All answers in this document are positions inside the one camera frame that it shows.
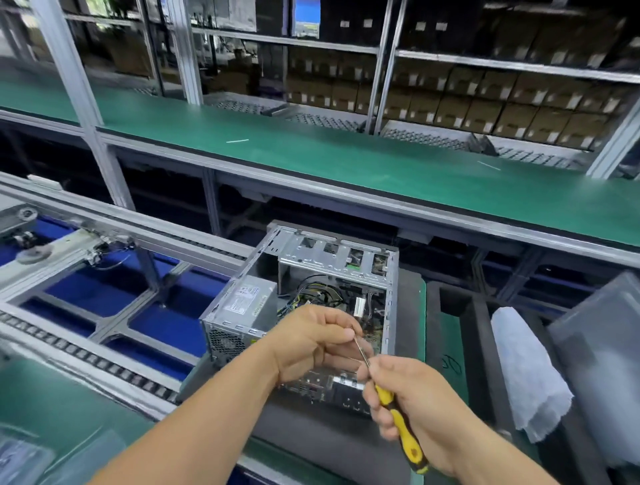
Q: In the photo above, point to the person's right hand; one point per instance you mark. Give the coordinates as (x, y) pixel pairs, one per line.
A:
(425, 404)

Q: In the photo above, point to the silver power supply unit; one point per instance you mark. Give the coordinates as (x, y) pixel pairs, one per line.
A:
(240, 312)

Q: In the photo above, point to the person's right fingers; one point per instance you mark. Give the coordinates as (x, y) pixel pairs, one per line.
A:
(375, 394)

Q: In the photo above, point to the roller conveyor line frame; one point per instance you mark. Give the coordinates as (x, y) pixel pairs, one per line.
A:
(90, 300)

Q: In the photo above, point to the open silver computer case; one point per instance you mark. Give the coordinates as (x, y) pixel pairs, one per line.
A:
(320, 300)

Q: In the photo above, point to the person's left thumb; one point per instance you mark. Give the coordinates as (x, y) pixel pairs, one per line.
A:
(335, 316)

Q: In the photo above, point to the person's left hand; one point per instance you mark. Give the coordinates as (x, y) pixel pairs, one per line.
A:
(305, 339)

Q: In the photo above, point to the aluminium storage rack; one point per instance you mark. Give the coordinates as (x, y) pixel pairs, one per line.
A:
(320, 65)

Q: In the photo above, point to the stacks of brown cardboard boxes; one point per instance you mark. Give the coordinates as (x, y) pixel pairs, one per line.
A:
(475, 95)

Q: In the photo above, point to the blue screen monitor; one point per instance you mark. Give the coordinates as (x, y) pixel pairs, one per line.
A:
(306, 17)

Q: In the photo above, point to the white cloth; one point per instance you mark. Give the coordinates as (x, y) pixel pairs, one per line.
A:
(527, 369)

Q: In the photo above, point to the grey plastic bag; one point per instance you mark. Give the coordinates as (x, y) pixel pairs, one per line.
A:
(600, 364)

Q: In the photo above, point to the person's right forearm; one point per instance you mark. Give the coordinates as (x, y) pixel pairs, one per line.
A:
(500, 457)

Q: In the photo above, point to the person's left forearm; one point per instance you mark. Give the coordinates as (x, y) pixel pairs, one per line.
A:
(190, 424)

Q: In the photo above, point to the green mat workbench shelf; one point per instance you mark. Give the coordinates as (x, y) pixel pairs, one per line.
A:
(350, 160)

